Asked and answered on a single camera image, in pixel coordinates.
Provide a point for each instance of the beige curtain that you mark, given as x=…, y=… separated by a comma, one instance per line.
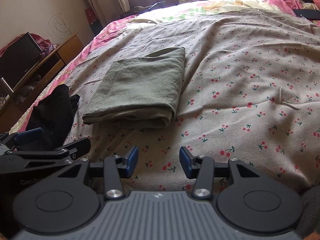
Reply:
x=105, y=0

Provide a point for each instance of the cherry print bedsheet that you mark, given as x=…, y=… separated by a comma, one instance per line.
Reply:
x=237, y=67

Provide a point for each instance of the black television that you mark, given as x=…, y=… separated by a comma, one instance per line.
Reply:
x=18, y=57

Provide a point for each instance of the wooden side cabinet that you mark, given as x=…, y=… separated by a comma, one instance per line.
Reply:
x=67, y=50

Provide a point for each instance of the red hanging bag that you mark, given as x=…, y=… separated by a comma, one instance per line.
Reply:
x=91, y=16

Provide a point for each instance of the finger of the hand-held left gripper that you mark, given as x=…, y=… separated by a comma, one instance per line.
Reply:
x=75, y=147
x=28, y=135

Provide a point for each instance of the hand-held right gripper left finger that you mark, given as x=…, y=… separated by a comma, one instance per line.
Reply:
x=131, y=161

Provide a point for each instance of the black cloth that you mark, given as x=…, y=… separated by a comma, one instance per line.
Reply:
x=52, y=115

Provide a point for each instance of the person's dark grey clothing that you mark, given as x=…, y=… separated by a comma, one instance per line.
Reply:
x=311, y=205

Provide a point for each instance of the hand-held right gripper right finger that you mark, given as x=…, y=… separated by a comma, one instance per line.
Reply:
x=186, y=162

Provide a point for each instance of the pink floral quilt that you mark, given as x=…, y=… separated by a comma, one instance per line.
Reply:
x=107, y=32

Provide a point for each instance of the pink patterned cloth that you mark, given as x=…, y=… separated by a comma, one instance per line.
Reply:
x=45, y=43

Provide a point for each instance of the green linen pants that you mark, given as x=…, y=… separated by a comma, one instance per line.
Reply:
x=140, y=82

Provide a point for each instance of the black tablet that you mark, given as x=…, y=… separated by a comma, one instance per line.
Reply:
x=308, y=14

